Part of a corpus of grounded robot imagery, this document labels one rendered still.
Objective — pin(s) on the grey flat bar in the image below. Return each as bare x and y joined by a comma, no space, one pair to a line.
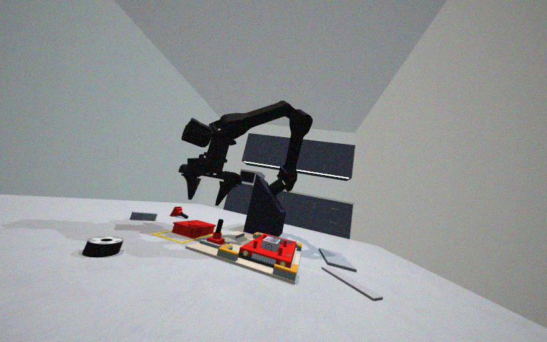
352,283

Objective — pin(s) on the black toy tyre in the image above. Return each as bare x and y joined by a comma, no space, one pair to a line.
102,246

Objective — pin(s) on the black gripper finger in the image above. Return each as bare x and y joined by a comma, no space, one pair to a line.
225,187
192,184

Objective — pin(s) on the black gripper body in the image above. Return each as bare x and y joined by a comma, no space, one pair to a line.
230,177

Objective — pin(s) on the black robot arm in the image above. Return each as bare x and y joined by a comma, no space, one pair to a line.
235,125

